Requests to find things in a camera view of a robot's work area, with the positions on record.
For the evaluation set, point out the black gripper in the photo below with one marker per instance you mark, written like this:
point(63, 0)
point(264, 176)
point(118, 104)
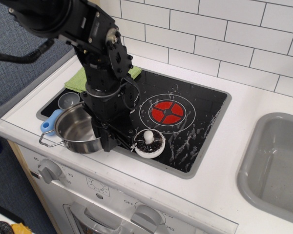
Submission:
point(110, 112)

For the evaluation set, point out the silver steel pot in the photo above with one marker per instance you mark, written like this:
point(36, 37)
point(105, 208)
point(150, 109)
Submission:
point(73, 126)

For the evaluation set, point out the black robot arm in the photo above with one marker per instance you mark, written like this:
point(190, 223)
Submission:
point(93, 34)

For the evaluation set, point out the white toy mushroom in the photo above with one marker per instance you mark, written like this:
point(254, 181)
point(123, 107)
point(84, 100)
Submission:
point(148, 143)

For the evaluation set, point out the blue and grey spoon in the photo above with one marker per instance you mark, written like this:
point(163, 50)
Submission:
point(64, 102)

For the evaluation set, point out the green cloth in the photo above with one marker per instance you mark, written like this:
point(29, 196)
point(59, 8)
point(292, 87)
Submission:
point(78, 81)

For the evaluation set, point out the black toy stove top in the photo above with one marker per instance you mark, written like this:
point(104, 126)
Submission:
point(186, 114)

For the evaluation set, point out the grey left oven knob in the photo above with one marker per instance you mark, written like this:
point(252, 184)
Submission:
point(49, 170)

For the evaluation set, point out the grey oven knob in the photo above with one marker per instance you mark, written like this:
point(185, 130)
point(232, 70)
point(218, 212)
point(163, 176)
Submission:
point(49, 170)
point(146, 218)

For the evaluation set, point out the grey right oven knob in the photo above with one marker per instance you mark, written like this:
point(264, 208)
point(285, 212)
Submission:
point(146, 218)

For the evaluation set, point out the white toy oven door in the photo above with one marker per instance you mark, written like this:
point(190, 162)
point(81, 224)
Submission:
point(93, 220)

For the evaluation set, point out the grey sink basin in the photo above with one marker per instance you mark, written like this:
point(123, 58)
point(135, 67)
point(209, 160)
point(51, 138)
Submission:
point(265, 178)

